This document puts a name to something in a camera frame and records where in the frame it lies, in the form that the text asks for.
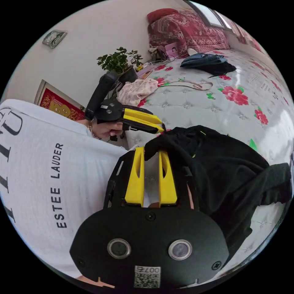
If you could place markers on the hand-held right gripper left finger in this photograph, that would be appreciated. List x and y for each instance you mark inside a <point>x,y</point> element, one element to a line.
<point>135,179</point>

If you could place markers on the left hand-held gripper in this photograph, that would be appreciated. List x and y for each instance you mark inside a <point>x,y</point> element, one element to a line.
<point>110,112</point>

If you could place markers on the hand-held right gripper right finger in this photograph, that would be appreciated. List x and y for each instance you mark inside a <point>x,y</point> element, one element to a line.
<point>167,183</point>

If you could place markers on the black shorts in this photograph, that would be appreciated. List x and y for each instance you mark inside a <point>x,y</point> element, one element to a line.
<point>225,174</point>

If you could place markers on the person's left hand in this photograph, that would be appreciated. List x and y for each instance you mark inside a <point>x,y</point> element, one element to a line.
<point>105,131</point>

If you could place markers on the pink floral garment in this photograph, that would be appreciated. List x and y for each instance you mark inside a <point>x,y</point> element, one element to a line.
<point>137,90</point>

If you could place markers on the potted green plant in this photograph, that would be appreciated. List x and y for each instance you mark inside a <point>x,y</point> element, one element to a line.
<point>114,60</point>

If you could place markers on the pink carton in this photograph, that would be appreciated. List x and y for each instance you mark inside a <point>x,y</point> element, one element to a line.
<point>172,49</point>

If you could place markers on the pile of clothes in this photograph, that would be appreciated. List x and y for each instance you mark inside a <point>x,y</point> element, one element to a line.
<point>206,60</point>

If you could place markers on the red and gold framed picture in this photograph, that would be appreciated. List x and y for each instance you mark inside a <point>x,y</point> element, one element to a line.
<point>55,103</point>

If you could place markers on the person's body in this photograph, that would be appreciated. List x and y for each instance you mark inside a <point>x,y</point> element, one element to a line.
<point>46,172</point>

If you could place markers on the red patterned folded quilt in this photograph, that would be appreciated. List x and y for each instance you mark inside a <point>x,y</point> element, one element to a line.
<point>188,32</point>

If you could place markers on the red pillow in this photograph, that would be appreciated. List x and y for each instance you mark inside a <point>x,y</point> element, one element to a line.
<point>160,14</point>

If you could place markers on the window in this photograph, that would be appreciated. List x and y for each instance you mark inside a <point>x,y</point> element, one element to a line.
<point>211,13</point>

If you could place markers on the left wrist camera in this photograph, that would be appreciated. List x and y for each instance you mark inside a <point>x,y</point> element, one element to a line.
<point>98,96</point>

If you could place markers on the small framed wall picture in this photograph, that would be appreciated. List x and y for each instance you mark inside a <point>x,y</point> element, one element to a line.
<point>54,38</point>

